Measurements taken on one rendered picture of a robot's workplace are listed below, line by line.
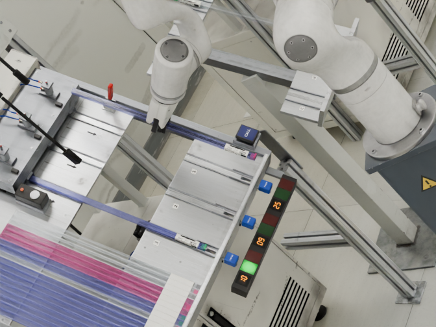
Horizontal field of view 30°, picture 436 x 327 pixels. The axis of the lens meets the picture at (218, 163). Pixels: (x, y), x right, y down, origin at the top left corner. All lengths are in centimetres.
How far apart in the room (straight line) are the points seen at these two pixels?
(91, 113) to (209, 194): 40
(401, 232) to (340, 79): 101
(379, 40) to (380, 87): 133
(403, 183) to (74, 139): 86
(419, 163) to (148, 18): 67
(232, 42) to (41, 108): 112
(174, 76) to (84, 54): 244
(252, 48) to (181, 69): 134
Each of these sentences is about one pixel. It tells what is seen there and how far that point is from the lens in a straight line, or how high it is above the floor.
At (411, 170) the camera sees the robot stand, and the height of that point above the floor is 64.
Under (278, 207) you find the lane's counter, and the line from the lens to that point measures 206.
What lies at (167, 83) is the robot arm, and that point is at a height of 112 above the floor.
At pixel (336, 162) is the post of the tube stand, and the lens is 242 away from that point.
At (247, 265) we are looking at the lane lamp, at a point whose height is 66.
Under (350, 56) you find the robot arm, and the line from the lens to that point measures 169.
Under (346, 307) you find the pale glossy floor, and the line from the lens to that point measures 270.
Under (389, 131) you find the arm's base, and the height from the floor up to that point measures 75.
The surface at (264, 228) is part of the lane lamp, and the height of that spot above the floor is 66.
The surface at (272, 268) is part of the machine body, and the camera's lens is 253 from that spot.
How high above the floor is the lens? 176
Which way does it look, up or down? 27 degrees down
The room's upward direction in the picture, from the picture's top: 47 degrees counter-clockwise
